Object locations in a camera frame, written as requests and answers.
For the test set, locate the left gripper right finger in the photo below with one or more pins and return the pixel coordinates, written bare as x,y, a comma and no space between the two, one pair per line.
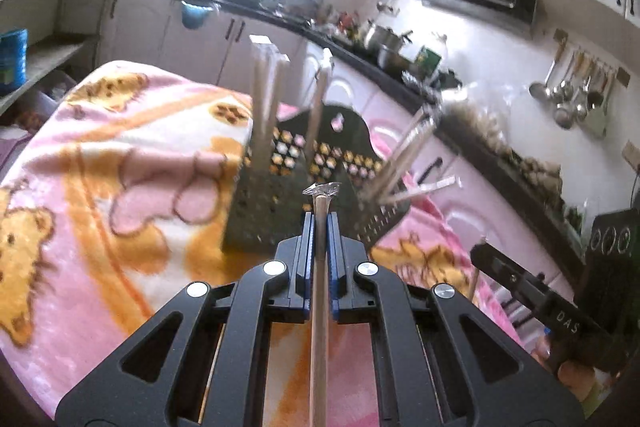
438,360

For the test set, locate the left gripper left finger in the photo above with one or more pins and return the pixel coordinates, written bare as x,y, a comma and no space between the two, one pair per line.
200,360

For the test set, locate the bare wooden chopstick pair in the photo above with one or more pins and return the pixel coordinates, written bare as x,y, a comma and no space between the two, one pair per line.
322,195

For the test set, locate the right hand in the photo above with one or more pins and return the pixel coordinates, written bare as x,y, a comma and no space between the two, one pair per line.
590,386

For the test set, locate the wrapped chopstick pair on blanket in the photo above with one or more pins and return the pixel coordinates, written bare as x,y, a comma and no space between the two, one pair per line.
475,278

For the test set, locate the dark green utensil basket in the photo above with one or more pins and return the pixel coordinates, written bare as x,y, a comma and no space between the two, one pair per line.
269,205

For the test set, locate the pink bear blanket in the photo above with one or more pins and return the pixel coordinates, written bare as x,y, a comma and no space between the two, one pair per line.
121,199

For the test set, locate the hanging steel ladle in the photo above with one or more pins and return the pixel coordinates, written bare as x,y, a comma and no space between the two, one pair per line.
540,90

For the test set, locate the plastic bag of food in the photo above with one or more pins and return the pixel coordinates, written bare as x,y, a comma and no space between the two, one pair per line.
484,109

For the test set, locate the green oil bottle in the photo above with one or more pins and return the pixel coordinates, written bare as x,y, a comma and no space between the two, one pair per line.
433,55

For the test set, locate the steel cooking pot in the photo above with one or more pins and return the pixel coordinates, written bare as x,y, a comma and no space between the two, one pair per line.
378,36

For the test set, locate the blue hanging basin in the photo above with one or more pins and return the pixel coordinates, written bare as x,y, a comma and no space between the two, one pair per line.
194,16

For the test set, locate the blue tin can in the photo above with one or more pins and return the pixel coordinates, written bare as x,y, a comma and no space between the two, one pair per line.
13,49

